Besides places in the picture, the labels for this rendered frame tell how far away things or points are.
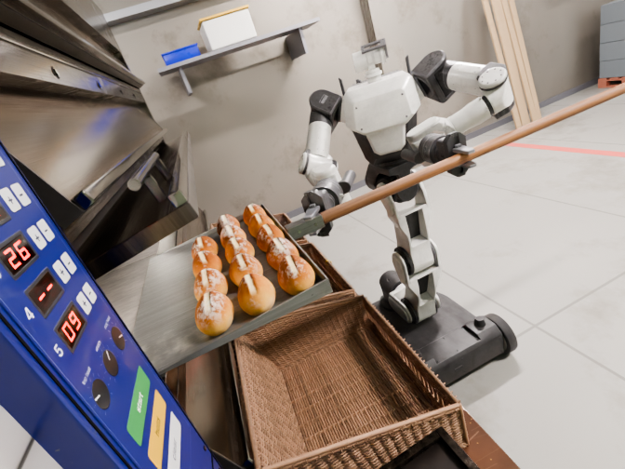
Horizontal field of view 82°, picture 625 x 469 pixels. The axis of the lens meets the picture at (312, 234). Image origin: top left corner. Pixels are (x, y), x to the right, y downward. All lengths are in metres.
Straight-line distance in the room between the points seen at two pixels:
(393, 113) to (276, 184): 3.02
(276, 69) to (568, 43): 4.24
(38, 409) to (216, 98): 3.88
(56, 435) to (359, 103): 1.24
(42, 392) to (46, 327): 0.05
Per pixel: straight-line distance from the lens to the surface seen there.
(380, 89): 1.38
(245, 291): 0.62
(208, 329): 0.62
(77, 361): 0.36
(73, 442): 0.35
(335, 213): 0.86
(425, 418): 0.95
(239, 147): 4.13
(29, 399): 0.33
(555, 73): 6.56
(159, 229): 0.50
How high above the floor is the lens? 1.52
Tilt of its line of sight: 24 degrees down
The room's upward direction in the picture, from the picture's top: 19 degrees counter-clockwise
